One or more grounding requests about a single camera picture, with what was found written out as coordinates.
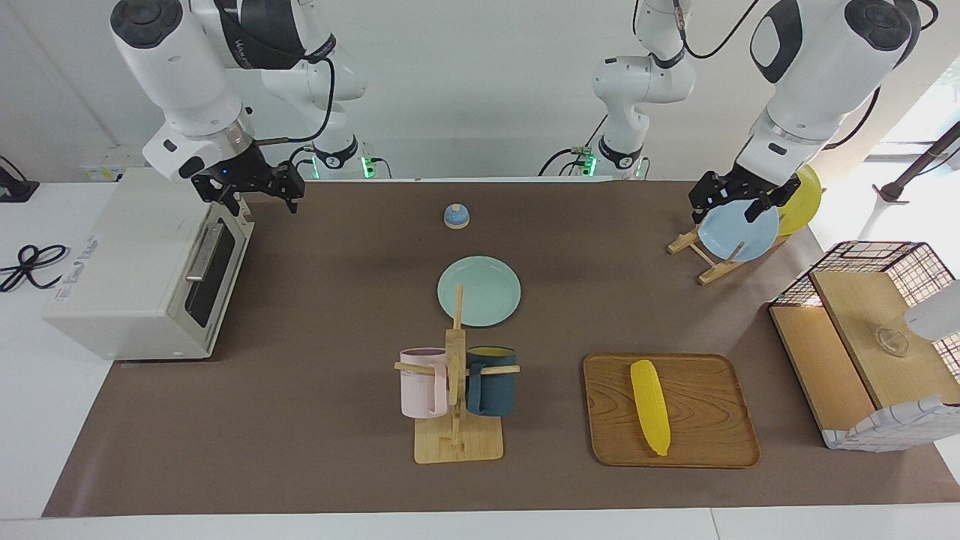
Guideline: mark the dark blue mug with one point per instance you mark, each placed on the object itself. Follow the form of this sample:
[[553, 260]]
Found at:
[[495, 390]]

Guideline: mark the black desk clamp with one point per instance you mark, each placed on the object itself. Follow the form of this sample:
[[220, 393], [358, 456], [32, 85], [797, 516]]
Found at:
[[15, 187]]

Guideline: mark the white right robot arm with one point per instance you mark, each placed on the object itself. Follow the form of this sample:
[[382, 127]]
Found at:
[[172, 67]]

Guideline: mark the brown wooden tray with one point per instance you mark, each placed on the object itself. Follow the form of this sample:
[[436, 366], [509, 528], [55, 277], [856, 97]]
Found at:
[[705, 420]]

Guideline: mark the small clear glass dish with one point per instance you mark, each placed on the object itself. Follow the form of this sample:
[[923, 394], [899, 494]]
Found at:
[[891, 341]]

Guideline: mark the yellow corn cob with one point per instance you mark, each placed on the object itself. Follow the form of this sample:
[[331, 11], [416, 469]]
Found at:
[[649, 405]]

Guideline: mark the white toaster oven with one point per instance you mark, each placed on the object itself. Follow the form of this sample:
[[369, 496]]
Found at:
[[127, 255]]

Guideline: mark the yellow plate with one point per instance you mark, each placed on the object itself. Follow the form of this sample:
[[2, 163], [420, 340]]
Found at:
[[804, 206]]

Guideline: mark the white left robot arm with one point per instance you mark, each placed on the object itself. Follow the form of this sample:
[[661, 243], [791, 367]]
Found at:
[[810, 75]]

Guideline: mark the checkered white cloth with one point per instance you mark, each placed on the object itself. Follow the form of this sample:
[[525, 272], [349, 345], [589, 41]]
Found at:
[[892, 427]]

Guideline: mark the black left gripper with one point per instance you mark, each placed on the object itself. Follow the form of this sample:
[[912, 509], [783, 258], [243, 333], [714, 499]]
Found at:
[[739, 187]]

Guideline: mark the wooden mug rack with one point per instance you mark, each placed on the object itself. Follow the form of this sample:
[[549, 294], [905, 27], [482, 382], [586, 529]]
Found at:
[[456, 442]]

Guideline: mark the wooden plate rack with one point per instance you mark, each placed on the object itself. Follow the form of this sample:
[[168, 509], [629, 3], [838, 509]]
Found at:
[[712, 271]]

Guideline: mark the light wooden stepped box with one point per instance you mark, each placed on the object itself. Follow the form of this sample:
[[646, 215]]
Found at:
[[855, 300]]

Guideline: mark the light green plate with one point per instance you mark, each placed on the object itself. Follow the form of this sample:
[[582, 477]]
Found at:
[[487, 296]]

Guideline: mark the white rounded device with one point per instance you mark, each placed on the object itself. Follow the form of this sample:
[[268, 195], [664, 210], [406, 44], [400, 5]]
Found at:
[[937, 315]]

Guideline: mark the brown table mat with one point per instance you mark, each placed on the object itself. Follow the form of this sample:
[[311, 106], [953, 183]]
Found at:
[[337, 420]]

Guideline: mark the light blue plate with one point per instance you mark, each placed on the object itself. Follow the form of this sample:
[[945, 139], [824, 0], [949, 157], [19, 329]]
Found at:
[[739, 236]]

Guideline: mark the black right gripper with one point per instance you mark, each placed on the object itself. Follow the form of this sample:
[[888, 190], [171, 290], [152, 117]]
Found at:
[[247, 174]]

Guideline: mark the pink mug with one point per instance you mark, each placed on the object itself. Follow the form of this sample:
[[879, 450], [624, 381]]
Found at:
[[420, 386]]

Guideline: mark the small blue bell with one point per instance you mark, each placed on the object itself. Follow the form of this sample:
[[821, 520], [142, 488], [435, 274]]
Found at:
[[456, 217]]

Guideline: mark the black stand pole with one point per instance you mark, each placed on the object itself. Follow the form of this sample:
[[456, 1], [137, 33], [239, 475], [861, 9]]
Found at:
[[915, 166]]

